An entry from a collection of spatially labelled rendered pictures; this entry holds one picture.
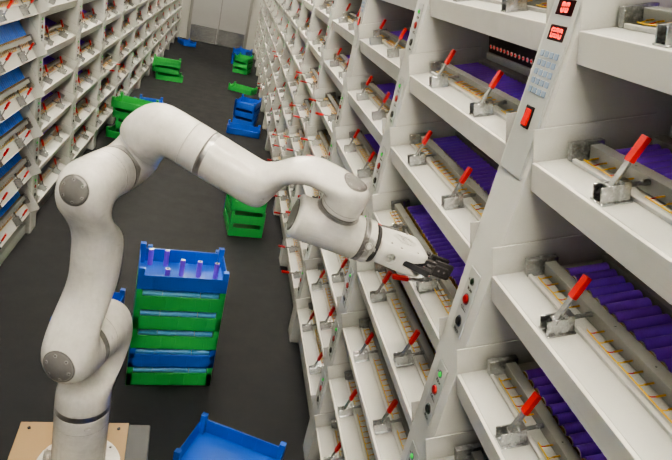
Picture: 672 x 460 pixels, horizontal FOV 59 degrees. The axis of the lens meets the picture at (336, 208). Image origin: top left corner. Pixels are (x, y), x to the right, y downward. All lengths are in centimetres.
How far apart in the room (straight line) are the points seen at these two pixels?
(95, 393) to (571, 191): 109
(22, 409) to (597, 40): 199
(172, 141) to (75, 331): 45
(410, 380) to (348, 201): 47
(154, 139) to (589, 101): 73
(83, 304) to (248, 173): 46
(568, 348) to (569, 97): 35
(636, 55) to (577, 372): 38
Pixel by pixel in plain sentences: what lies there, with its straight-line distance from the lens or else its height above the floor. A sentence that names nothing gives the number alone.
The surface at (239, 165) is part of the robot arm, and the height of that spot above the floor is 115.
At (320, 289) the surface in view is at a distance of 236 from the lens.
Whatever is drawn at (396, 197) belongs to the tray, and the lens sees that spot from 165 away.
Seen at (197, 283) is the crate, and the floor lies 44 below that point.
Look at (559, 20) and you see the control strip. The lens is 95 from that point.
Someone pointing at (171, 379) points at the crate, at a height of 3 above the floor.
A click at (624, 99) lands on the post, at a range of 97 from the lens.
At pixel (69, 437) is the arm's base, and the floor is 44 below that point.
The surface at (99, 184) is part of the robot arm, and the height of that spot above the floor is 106.
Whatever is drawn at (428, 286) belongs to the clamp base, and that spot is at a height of 95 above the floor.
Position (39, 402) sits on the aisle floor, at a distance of 230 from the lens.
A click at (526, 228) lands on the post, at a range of 97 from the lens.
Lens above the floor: 150
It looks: 21 degrees down
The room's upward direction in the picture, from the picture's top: 14 degrees clockwise
